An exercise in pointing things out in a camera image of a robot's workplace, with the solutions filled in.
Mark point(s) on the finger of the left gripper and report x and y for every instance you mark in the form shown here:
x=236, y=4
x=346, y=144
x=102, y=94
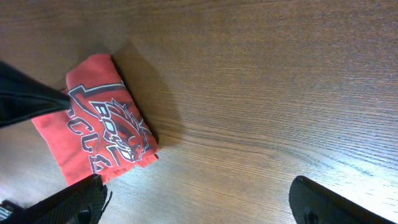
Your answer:
x=15, y=113
x=16, y=84

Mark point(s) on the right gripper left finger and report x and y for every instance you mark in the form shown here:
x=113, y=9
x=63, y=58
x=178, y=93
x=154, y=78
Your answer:
x=81, y=203

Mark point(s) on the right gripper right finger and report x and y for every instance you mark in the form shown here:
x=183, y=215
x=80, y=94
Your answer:
x=312, y=203

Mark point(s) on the orange-red t-shirt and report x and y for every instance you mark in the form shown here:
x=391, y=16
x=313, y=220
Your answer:
x=102, y=132

